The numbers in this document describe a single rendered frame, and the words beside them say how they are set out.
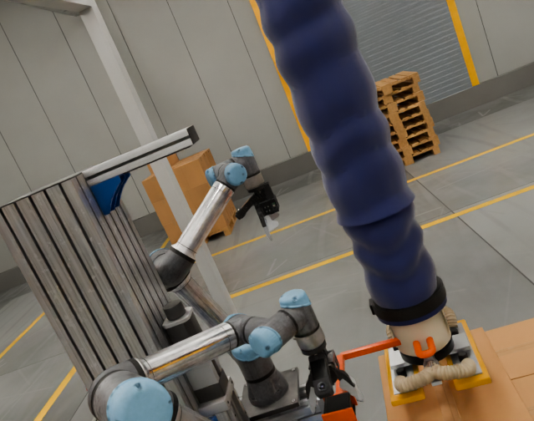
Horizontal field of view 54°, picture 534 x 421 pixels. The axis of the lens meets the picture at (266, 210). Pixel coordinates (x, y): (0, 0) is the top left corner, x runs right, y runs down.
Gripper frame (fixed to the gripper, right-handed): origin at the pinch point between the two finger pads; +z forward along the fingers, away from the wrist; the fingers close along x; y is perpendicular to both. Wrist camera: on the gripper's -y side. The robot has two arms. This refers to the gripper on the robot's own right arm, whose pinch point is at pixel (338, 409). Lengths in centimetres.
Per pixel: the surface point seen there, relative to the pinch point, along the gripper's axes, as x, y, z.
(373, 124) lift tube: -34, 21, -67
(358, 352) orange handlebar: -6.8, 24.3, -0.4
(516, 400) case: -46, 17, 24
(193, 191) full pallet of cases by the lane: 261, 669, 30
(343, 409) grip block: -2.2, -4.0, -2.4
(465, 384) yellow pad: -34.0, 12.5, 11.5
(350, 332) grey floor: 35, 252, 118
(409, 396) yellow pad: -17.9, 13.0, 11.1
